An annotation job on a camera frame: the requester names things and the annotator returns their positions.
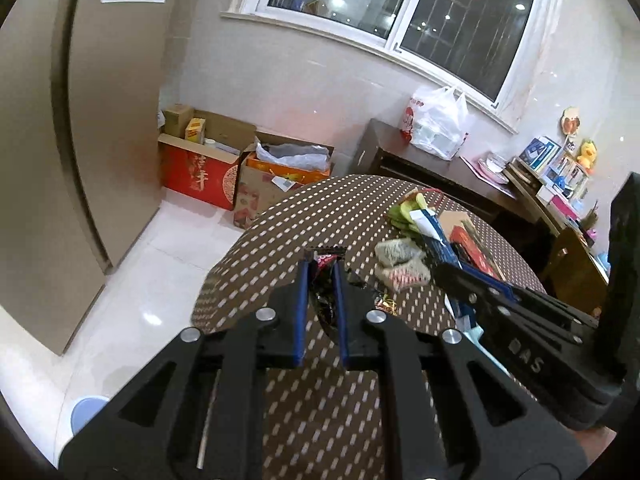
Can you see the light blue plastic bucket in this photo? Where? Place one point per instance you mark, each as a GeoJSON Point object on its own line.
{"type": "Point", "coordinates": [87, 412]}

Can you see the green banana bunch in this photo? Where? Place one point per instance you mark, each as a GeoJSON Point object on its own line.
{"type": "Point", "coordinates": [407, 212]}

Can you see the clear plastic wrap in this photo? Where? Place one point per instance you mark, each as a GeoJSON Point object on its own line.
{"type": "Point", "coordinates": [295, 156]}

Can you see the wooden desk with shelf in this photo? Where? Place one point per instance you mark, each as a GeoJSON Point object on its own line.
{"type": "Point", "coordinates": [550, 205]}

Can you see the brown polka-dot tablecloth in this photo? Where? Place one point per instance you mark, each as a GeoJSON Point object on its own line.
{"type": "Point", "coordinates": [320, 410]}

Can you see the row of books and boxes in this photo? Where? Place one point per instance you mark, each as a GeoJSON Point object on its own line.
{"type": "Point", "coordinates": [555, 170]}

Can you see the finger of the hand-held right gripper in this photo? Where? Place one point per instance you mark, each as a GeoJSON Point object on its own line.
{"type": "Point", "coordinates": [475, 296]}
{"type": "Point", "coordinates": [525, 297]}

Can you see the white-framed sliding window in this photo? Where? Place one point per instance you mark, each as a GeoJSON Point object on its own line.
{"type": "Point", "coordinates": [425, 5]}

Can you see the printed brown cardboard box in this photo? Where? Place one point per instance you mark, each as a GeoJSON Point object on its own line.
{"type": "Point", "coordinates": [252, 195]}

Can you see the red cardboard box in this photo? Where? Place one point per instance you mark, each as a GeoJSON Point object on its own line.
{"type": "Point", "coordinates": [197, 175]}

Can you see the pink paper sheet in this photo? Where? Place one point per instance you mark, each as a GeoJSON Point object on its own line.
{"type": "Point", "coordinates": [475, 170]}

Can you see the brown cardboard piece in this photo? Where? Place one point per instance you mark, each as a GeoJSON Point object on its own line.
{"type": "Point", "coordinates": [457, 220]}

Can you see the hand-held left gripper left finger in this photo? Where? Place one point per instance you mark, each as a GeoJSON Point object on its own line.
{"type": "Point", "coordinates": [302, 320]}

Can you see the blue white torn carton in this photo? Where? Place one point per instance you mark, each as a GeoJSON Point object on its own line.
{"type": "Point", "coordinates": [430, 230]}

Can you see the small brown cardboard box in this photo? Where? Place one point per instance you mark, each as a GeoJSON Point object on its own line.
{"type": "Point", "coordinates": [177, 121]}

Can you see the small colourful candy wrapper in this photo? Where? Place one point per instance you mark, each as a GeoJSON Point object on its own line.
{"type": "Point", "coordinates": [386, 304]}

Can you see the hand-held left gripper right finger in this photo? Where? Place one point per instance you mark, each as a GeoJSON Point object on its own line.
{"type": "Point", "coordinates": [341, 320]}

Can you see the small yellow box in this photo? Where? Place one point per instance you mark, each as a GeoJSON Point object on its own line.
{"type": "Point", "coordinates": [195, 129]}

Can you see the dark wooden cabinet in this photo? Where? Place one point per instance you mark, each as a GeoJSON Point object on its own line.
{"type": "Point", "coordinates": [400, 160]}

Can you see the cartoon wall decoration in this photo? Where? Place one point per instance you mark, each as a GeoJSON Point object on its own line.
{"type": "Point", "coordinates": [570, 121]}

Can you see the white bowl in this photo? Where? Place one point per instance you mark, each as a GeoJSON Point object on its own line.
{"type": "Point", "coordinates": [495, 162]}

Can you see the white plastic shopping bag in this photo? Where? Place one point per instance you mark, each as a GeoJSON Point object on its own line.
{"type": "Point", "coordinates": [437, 122]}

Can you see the beige double-door refrigerator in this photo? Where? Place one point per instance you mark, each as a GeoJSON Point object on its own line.
{"type": "Point", "coordinates": [115, 135]}

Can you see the black snack wrapper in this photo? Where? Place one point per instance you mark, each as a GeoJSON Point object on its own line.
{"type": "Point", "coordinates": [324, 295]}

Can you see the yellow duck plush toy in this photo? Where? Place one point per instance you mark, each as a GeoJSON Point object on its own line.
{"type": "Point", "coordinates": [586, 156]}

